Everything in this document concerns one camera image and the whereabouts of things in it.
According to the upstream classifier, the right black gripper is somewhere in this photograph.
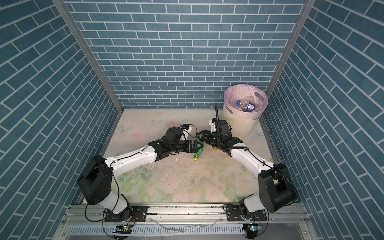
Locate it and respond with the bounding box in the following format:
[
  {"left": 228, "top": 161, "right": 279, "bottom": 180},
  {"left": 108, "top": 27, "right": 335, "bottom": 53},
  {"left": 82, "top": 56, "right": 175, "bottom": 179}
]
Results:
[{"left": 196, "top": 129, "right": 223, "bottom": 147}]

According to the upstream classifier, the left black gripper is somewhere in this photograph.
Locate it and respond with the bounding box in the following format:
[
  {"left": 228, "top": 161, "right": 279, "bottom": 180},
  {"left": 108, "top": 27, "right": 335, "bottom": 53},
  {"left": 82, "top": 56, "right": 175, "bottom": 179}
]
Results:
[{"left": 169, "top": 138, "right": 204, "bottom": 153}]

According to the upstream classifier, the green plastic bottle yellow cap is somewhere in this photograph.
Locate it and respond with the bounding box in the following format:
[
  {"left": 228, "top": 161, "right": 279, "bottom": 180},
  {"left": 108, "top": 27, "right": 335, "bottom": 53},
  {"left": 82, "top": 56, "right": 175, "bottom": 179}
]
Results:
[{"left": 194, "top": 131, "right": 205, "bottom": 162}]

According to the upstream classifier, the clear bottle blue cap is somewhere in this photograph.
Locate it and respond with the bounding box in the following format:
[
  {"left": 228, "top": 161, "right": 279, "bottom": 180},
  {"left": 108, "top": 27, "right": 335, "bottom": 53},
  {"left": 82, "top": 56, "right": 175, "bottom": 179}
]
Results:
[{"left": 236, "top": 100, "right": 256, "bottom": 113}]

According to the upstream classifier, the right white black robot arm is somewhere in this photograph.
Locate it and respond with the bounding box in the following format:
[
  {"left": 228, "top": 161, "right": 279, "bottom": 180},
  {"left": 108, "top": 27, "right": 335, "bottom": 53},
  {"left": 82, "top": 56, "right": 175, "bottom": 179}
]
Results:
[{"left": 198, "top": 118, "right": 298, "bottom": 215}]

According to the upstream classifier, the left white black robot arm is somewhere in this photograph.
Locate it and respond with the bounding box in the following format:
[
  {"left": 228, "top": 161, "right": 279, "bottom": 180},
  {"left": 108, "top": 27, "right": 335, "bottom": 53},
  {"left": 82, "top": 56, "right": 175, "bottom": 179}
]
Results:
[{"left": 78, "top": 140, "right": 203, "bottom": 215}]

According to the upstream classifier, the cream bin with pink bag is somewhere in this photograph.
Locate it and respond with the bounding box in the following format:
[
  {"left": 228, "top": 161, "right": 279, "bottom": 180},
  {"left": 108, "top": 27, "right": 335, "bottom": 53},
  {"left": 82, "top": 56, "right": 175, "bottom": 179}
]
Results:
[{"left": 223, "top": 84, "right": 269, "bottom": 139}]

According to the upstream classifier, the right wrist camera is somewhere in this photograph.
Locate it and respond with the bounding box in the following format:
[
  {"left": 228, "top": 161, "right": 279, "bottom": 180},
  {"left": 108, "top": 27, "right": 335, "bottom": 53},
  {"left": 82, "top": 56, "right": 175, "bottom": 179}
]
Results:
[{"left": 209, "top": 118, "right": 217, "bottom": 134}]

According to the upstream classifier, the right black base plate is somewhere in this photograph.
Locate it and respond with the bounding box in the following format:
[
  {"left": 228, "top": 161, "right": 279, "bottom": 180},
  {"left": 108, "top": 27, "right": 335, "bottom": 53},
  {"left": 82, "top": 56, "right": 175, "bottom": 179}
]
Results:
[{"left": 223, "top": 204, "right": 267, "bottom": 222}]

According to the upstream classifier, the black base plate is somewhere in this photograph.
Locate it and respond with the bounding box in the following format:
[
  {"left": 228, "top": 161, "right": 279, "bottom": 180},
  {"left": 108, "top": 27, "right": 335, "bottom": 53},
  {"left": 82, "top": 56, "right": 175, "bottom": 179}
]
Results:
[
  {"left": 105, "top": 206, "right": 148, "bottom": 223},
  {"left": 223, "top": 204, "right": 267, "bottom": 222}
]

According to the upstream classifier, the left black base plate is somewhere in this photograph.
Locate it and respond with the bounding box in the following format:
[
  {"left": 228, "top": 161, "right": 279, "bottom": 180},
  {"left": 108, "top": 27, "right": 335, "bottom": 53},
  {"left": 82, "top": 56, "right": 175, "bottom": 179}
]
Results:
[{"left": 105, "top": 206, "right": 148, "bottom": 223}]

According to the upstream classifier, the aluminium mounting rail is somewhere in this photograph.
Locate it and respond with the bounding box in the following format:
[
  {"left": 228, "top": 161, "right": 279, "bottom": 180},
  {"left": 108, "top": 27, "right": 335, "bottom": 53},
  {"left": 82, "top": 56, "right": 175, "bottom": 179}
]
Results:
[{"left": 54, "top": 203, "right": 316, "bottom": 240}]

